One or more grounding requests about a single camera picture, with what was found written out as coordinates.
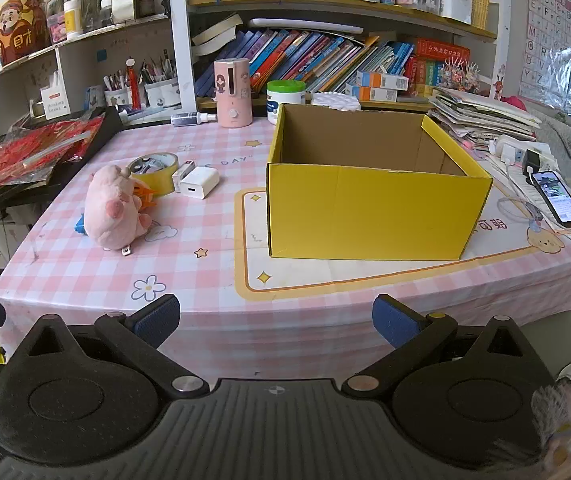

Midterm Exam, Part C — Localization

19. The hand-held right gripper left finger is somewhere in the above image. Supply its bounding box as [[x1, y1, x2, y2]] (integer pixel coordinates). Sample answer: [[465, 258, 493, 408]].
[[13, 294, 210, 402]]

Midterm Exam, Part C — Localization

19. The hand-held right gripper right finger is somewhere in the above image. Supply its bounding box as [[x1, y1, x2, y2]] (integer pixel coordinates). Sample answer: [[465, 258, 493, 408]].
[[341, 294, 546, 402]]

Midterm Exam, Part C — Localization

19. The yellow cardboard box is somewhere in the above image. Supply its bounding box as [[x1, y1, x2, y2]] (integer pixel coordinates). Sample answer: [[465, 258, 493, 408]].
[[266, 102, 495, 262]]

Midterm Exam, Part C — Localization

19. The pink plush pig toy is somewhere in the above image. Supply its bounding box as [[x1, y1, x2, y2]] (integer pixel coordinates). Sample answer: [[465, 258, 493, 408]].
[[82, 164, 150, 257]]

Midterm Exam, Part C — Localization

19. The small orange toy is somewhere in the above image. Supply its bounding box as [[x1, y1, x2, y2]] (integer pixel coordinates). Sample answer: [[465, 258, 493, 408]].
[[134, 184, 159, 211]]

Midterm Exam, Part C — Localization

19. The yellow tape roll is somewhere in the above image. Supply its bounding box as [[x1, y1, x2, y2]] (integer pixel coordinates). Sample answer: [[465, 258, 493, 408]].
[[126, 152, 180, 197]]

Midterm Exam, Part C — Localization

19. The white charger adapter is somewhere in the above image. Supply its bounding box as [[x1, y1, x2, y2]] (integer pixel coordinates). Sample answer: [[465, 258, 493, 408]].
[[180, 166, 220, 200]]

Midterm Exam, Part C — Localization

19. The small white box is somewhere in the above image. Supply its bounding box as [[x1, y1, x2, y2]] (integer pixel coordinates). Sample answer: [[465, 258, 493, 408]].
[[172, 159, 196, 193]]

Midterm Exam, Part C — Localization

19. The pink checkered tablecloth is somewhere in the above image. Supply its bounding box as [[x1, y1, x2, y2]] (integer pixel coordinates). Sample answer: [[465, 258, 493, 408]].
[[0, 107, 571, 386]]

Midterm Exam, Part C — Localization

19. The black side table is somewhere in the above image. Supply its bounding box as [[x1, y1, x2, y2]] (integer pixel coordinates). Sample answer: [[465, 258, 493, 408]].
[[0, 107, 125, 218]]

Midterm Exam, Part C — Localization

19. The red decoration pack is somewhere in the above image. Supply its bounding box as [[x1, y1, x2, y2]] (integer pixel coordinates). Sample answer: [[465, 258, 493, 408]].
[[0, 115, 105, 191]]

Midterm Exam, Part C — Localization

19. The black smartphone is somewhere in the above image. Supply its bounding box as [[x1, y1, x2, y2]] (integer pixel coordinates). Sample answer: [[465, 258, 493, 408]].
[[530, 170, 571, 227]]

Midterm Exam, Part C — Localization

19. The white power strip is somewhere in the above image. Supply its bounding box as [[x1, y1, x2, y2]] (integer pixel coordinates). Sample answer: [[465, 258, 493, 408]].
[[489, 134, 559, 173]]

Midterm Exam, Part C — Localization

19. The black charger plug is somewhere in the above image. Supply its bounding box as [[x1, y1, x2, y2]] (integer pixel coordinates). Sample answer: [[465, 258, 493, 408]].
[[521, 149, 543, 181]]

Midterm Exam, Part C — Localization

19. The stack of papers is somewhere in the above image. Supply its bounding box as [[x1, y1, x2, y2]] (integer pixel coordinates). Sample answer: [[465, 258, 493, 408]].
[[428, 86, 542, 153]]

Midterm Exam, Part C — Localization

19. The orange white box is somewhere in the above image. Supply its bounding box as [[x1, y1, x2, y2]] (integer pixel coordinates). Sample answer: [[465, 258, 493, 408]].
[[356, 71, 410, 92], [345, 84, 399, 103]]

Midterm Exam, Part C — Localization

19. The white box red label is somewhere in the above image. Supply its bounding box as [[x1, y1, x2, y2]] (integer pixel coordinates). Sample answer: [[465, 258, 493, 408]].
[[40, 72, 71, 120]]

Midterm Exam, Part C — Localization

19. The large white pen cup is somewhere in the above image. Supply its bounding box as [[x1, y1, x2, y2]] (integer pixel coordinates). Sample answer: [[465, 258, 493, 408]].
[[138, 57, 179, 108]]

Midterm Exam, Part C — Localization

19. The small white pen cup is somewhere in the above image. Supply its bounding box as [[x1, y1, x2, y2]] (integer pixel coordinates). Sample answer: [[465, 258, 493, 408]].
[[103, 72, 132, 107]]

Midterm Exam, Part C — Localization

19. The red dress figurine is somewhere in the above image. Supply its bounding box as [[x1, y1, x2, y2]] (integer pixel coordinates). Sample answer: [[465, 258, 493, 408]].
[[124, 57, 142, 111]]

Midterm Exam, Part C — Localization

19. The pink humidifier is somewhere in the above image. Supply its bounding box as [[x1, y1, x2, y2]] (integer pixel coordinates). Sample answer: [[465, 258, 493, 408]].
[[214, 58, 252, 128]]

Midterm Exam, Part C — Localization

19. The white jar green lid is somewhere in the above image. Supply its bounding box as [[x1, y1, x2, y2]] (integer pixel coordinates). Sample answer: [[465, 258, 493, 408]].
[[266, 80, 307, 127]]

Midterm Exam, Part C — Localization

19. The colourful flower ornament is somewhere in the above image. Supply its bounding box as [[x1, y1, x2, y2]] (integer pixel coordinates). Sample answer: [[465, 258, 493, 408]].
[[438, 56, 482, 94]]

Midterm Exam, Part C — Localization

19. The red boxed book set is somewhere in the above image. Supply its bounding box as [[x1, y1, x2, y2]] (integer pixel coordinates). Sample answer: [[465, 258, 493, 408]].
[[405, 37, 471, 98]]

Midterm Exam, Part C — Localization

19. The row of colourful books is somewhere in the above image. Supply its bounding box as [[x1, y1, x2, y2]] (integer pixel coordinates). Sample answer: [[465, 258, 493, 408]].
[[193, 27, 416, 98]]

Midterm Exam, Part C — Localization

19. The fortune god figure box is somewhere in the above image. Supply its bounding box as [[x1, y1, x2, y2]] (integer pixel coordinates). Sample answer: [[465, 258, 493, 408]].
[[0, 0, 51, 66]]

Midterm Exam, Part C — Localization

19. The white bookshelf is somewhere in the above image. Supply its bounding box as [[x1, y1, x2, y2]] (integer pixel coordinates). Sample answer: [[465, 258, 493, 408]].
[[0, 0, 511, 136]]

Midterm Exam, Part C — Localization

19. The thick cream book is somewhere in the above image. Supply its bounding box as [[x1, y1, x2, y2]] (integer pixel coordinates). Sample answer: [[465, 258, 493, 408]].
[[192, 14, 244, 56]]

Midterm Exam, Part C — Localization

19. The white bottle yellow label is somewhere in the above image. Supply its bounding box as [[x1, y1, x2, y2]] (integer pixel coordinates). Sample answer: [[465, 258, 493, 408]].
[[63, 0, 84, 39]]

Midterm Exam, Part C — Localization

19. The white pen holder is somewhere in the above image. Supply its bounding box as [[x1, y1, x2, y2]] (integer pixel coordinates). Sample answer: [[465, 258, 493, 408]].
[[438, 0, 473, 26]]

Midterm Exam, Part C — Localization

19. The alphabet wall poster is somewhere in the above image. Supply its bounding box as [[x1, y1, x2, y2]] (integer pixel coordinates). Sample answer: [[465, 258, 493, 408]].
[[518, 0, 571, 106]]

